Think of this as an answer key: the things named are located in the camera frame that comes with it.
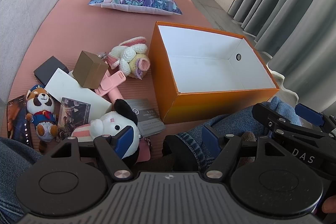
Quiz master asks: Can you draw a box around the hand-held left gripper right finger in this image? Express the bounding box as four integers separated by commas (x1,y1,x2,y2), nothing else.
202,125,283,182

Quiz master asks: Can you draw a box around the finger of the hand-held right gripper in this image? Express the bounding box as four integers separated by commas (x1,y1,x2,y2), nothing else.
252,103,305,139
295,104,336,132

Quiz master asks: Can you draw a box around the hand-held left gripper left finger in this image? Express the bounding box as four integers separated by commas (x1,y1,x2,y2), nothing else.
49,126,141,182

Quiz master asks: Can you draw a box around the white panda plush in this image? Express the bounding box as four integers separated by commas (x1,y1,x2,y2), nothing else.
71,99,141,167

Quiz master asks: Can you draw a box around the grey booklet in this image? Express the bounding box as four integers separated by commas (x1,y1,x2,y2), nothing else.
123,98,166,135

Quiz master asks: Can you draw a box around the pink selfie stick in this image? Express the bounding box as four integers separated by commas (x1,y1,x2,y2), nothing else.
93,52,126,106

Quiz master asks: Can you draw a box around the white long box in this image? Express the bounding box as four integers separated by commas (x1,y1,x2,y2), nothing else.
45,68,113,115

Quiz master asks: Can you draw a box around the orange cardboard box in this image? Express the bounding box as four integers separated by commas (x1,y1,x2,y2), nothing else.
149,21,280,125

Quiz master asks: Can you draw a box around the brown cardboard box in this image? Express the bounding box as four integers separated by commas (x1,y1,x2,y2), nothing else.
73,50,109,89

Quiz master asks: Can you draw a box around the crocheted bunny plush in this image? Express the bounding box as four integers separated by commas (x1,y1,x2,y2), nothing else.
108,36,151,80

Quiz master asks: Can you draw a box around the sailor raccoon plush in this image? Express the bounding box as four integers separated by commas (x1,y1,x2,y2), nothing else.
25,84,59,153

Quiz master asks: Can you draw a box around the black box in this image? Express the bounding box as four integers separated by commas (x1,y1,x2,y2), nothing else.
33,56,69,85

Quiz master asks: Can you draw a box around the dark printed photo card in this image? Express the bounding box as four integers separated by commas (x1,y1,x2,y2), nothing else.
7,95,33,148

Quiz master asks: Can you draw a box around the person's right hand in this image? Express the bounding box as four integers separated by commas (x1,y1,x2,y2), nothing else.
322,198,336,214

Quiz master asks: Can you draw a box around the person's right leg in jeans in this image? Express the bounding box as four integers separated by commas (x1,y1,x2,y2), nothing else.
163,96,302,172

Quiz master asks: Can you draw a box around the person's leg in jeans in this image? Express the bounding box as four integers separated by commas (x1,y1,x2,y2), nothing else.
163,96,302,172
0,136,36,224

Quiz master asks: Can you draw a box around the black sock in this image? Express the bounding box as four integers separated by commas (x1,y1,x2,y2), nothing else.
162,135,210,174

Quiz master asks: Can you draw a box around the white cloth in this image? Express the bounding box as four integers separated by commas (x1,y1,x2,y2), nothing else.
270,70,300,109

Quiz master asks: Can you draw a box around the grey curtain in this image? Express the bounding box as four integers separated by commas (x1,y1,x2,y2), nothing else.
228,0,336,119

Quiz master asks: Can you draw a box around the person's left leg in jeans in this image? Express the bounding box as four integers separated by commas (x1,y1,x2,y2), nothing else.
0,136,36,224

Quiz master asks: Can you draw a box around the pink ribbed mat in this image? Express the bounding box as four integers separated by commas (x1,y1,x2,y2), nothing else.
5,0,214,172

